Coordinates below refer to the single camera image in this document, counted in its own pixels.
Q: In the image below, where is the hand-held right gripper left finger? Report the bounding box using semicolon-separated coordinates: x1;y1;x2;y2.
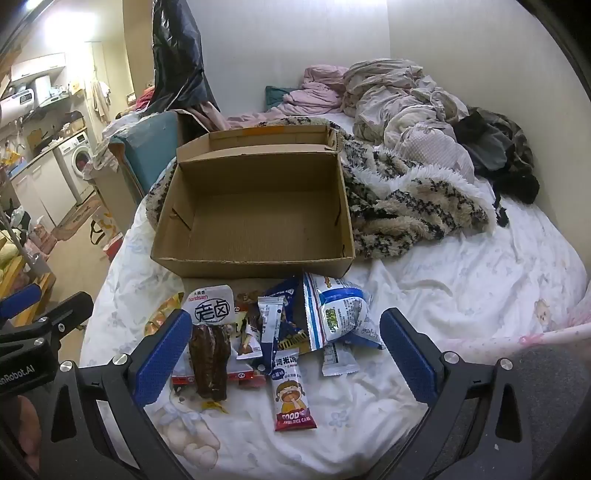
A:
46;308;195;480

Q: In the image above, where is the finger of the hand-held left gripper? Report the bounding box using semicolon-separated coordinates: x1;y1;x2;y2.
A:
0;282;43;324
0;292;95;344

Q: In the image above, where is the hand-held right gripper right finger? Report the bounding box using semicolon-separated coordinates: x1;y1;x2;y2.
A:
379;307;536;480

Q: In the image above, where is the yellow snack packet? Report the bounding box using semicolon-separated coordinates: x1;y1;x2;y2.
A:
144;293;183;337

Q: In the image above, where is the brown meat snack packet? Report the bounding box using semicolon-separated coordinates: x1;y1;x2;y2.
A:
172;284;266;401

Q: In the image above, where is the small white snack packet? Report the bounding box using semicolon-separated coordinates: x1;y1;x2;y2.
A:
321;342;361;377

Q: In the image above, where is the blue and white snack bag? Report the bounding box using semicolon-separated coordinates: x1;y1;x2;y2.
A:
302;272;386;356

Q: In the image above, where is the small white and brown packet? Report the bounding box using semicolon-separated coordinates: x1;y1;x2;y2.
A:
235;323;264;360

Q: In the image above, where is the dark blue snack packet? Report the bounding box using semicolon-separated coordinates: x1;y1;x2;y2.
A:
256;277;310;356

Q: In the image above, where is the white rice cracker bar packet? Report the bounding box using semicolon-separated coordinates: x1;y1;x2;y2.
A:
270;348;319;432

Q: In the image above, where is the cardboard box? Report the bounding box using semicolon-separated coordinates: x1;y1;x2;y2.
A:
150;124;356;280

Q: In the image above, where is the person's left hand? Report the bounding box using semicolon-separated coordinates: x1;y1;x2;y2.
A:
0;397;43;464

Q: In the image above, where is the wooden furniture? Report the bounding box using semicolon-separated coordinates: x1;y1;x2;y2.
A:
0;258;56;324

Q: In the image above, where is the red box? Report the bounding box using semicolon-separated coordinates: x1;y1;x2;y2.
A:
102;235;124;261

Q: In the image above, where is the white and yellow tote bag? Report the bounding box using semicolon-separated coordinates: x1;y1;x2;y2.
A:
88;212;116;245

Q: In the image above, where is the patterned floor mat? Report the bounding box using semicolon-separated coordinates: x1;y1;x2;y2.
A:
51;194;100;241

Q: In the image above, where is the white kitchen cabinet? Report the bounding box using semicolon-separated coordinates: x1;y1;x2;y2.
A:
9;152;77;227

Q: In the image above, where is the fuzzy patterned blanket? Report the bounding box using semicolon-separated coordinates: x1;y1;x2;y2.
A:
145;115;497;259

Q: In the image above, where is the white washing machine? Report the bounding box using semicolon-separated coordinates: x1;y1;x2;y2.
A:
53;131;95;206

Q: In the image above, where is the teal chair cushion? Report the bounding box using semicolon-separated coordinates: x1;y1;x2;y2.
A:
108;111;178;197

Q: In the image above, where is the white water heater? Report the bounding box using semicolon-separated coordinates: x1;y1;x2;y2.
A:
0;88;38;125

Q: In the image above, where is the hanging white towel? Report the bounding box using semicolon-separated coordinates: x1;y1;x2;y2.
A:
90;80;112;121

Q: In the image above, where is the dark clothing pile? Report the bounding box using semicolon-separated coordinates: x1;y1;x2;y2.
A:
455;106;541;227

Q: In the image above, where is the crumpled beige duvet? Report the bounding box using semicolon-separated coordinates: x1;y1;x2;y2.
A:
342;58;476;185

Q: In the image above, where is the pink quilt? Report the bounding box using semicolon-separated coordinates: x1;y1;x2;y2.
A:
226;65;352;130

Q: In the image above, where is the black plastic bag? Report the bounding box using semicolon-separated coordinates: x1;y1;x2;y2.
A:
151;0;220;114

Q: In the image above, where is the teal pillow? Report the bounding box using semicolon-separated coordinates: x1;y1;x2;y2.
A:
264;85;296;112

